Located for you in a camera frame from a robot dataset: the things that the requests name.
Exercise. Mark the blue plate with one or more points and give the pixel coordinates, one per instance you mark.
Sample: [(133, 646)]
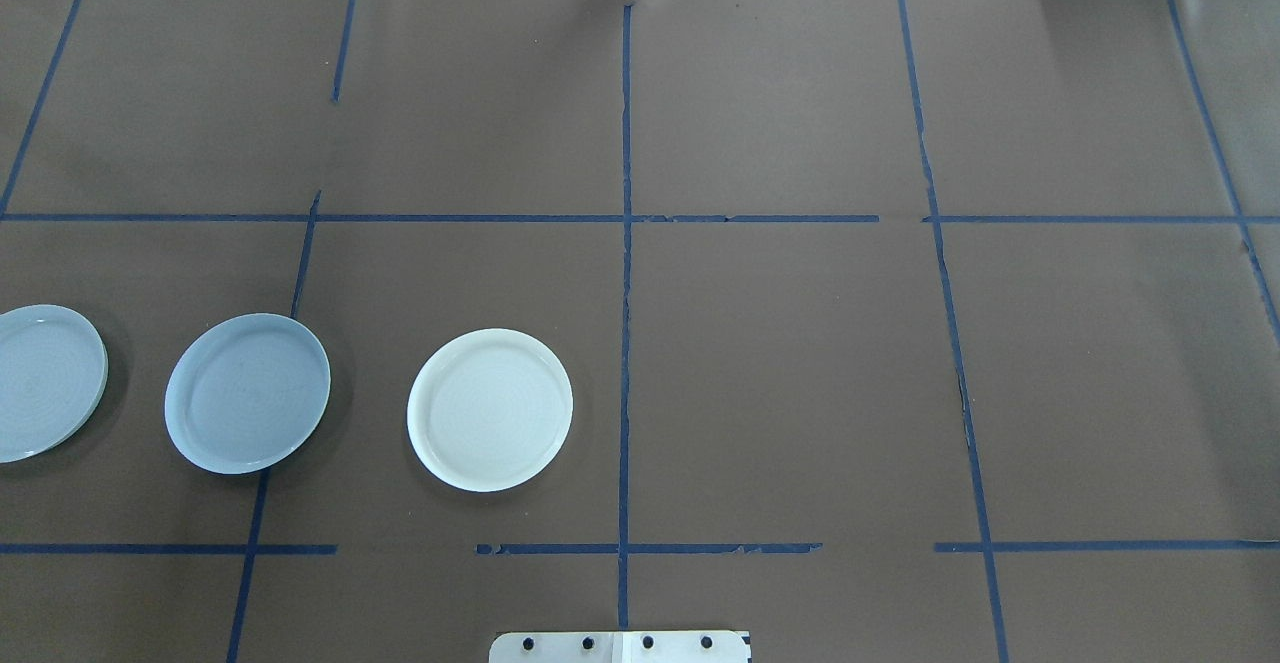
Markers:
[(247, 393)]

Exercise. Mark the white plate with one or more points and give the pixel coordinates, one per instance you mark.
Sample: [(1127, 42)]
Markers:
[(490, 410)]

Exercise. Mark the white pedestal base with bolts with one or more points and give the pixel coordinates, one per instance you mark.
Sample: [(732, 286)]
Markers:
[(620, 648)]

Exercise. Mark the pale grey-blue plate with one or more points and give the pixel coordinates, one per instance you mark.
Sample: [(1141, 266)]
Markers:
[(40, 383)]

